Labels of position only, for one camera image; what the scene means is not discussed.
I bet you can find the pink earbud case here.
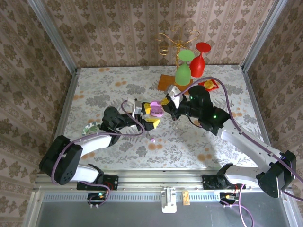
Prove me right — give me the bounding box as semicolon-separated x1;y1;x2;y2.
149;101;164;118

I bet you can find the wooden rack base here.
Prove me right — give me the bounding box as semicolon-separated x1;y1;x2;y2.
157;74;187;92

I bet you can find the red snack packet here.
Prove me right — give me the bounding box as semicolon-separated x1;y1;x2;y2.
197;79;219;92

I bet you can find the small green patterned plate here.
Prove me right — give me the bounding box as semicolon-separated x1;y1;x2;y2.
81;122;101;136

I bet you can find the green wine glass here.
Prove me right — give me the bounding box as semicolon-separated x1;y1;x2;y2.
174;50;195;86

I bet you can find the red wine glass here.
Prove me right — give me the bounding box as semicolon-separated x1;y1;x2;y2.
189;42;212;78

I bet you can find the small controller board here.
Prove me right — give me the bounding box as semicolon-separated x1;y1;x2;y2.
87;192;110;206
219;192;238;204

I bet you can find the grey metal tray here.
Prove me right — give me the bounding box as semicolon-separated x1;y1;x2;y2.
22;190;303;227

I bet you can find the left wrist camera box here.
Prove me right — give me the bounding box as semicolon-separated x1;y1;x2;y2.
127;98;143;118

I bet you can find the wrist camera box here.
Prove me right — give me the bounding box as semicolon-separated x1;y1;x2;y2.
127;98;143;118
164;85;183;109

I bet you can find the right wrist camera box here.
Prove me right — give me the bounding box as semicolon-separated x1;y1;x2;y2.
164;85;183;109

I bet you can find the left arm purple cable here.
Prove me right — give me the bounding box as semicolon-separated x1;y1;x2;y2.
51;99;149;209

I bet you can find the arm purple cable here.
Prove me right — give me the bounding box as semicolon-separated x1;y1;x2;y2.
175;77;303;227
51;99;149;209

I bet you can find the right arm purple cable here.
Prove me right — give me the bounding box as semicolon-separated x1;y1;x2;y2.
175;77;303;227

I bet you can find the aluminium side rail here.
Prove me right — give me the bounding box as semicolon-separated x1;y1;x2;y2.
53;68;80;142
240;65;280;172

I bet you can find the aluminium mounting rail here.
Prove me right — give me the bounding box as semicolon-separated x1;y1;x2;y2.
33;169;295;191

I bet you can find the gold wire glass rack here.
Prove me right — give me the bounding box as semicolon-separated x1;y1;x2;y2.
157;25;201;69

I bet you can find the white latch bracket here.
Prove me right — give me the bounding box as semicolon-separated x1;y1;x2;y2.
161;186;178;214

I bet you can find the aluminium frame post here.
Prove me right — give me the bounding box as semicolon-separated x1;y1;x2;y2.
26;0;78;71
241;0;288;71

